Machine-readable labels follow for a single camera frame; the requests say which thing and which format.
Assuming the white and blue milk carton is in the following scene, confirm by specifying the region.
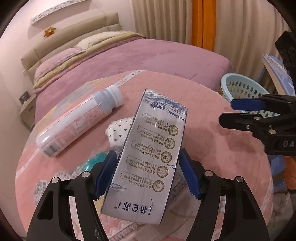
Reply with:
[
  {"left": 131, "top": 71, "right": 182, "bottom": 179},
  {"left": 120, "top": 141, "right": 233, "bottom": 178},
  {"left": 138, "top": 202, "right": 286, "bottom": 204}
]
[{"left": 101, "top": 89, "right": 187, "bottom": 225}]

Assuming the teal plastic wrapper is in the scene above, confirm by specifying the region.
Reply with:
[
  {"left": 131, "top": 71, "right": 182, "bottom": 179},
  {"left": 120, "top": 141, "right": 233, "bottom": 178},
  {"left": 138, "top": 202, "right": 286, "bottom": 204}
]
[{"left": 81, "top": 152, "right": 107, "bottom": 172}]

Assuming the light blue perforated basket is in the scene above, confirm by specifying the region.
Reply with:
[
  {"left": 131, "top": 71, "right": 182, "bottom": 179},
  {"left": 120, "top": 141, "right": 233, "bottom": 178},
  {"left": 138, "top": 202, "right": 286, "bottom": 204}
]
[{"left": 219, "top": 72, "right": 282, "bottom": 118}]

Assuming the pink patterned blanket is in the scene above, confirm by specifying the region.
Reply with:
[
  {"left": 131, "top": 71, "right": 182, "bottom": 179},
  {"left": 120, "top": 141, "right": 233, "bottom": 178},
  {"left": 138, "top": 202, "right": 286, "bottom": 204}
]
[{"left": 16, "top": 71, "right": 273, "bottom": 240}]

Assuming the white heart-patterned cloth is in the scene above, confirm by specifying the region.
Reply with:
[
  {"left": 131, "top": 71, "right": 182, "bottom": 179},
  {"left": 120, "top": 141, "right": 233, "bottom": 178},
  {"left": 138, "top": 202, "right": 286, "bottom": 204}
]
[{"left": 105, "top": 117, "right": 133, "bottom": 147}]

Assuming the light blue desk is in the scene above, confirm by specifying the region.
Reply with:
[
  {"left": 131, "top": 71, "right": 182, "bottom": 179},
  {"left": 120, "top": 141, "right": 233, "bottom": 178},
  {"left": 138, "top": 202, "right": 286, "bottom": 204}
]
[{"left": 262, "top": 54, "right": 295, "bottom": 96}]

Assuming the pink and white bottle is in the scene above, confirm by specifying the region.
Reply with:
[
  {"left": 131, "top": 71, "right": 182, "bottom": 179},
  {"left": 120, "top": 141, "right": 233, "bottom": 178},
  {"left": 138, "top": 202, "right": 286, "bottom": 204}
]
[{"left": 36, "top": 85, "right": 123, "bottom": 157}]

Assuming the purple bed cover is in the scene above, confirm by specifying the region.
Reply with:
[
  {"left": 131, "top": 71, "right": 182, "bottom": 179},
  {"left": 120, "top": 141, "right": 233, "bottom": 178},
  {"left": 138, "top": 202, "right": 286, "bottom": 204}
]
[{"left": 35, "top": 39, "right": 232, "bottom": 121}]

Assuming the beige curtain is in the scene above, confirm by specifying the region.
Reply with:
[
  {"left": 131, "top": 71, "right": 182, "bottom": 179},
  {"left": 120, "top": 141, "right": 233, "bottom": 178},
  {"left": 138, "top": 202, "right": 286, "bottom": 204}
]
[{"left": 132, "top": 0, "right": 289, "bottom": 79}]

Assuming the beige nightstand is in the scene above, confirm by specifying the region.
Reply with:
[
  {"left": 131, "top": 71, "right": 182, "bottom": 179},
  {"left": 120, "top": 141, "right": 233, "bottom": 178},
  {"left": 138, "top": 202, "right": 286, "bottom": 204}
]
[{"left": 19, "top": 95, "right": 36, "bottom": 128}]

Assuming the orange curtain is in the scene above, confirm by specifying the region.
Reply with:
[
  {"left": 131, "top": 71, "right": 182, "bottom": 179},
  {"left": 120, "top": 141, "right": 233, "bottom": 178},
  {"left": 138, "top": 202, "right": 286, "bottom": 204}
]
[{"left": 191, "top": 0, "right": 216, "bottom": 51}]

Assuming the small black clock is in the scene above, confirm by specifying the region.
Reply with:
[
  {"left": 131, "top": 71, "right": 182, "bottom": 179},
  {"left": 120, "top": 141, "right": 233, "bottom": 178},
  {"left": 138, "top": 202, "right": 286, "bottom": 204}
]
[{"left": 19, "top": 91, "right": 30, "bottom": 105}]

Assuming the pink pillow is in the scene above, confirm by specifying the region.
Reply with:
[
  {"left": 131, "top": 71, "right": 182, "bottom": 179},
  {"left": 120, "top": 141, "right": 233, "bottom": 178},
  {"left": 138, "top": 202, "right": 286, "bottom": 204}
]
[{"left": 34, "top": 47, "right": 85, "bottom": 81}]

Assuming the cream pillow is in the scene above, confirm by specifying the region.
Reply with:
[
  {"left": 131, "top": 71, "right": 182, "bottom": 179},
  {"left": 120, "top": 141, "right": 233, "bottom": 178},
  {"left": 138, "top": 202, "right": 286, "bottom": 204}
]
[{"left": 75, "top": 31, "right": 121, "bottom": 50}]

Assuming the beige padded headboard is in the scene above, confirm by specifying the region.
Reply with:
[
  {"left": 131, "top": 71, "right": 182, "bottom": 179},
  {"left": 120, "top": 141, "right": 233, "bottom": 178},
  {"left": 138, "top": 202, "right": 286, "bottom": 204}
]
[{"left": 21, "top": 13, "right": 122, "bottom": 82}]

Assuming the orange plush toy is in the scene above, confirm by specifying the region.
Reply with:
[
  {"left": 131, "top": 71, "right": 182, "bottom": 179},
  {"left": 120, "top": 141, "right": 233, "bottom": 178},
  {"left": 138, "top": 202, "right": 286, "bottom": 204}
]
[{"left": 44, "top": 27, "right": 56, "bottom": 38}]

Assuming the white wall shelf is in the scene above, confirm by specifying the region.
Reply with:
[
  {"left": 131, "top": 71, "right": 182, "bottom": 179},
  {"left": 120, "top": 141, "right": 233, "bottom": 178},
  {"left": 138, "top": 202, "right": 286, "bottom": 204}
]
[{"left": 30, "top": 0, "right": 87, "bottom": 26}]

